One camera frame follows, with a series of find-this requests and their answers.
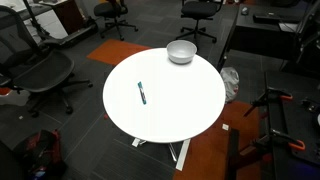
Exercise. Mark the blue marker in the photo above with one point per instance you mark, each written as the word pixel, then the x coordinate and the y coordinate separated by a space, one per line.
pixel 142 93

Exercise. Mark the grey bowl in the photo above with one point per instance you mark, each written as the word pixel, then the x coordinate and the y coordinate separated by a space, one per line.
pixel 181 53

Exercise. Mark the white table base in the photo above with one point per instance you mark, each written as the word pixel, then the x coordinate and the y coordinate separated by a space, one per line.
pixel 183 153

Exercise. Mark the crumpled clear plastic bag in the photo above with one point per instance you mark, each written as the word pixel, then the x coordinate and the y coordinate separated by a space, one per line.
pixel 230 83

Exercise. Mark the small white floor tag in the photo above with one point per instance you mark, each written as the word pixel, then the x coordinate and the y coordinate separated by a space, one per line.
pixel 225 126

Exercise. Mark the black swivel office chair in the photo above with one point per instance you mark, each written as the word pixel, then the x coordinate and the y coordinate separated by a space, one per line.
pixel 110 8
pixel 198 9

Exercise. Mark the black kick scooter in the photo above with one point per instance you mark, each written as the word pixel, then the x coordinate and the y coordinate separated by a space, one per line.
pixel 66 38

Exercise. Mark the black desk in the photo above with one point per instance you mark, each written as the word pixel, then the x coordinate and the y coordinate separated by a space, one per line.
pixel 253 36

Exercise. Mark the grey computer mouse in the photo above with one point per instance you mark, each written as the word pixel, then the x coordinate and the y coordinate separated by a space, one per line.
pixel 245 10

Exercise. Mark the black mesh office chair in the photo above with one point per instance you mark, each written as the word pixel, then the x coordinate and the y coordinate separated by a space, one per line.
pixel 43 73

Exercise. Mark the dark wooden cabinet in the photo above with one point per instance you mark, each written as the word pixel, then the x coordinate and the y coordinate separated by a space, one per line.
pixel 68 15

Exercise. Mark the black mounting table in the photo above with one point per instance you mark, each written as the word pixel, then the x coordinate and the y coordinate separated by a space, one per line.
pixel 276 116

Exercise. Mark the white cabinet desk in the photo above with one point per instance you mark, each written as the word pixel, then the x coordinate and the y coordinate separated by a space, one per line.
pixel 53 23

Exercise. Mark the black keyboard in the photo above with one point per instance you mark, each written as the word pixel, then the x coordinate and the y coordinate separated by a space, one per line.
pixel 266 18

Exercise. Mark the red and black bag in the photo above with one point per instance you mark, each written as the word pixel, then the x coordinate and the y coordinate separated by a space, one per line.
pixel 40 150

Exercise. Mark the white paper sheet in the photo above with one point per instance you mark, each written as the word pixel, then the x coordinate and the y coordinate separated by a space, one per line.
pixel 288 27

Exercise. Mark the black upright post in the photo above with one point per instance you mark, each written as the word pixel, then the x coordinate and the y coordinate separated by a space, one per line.
pixel 232 156

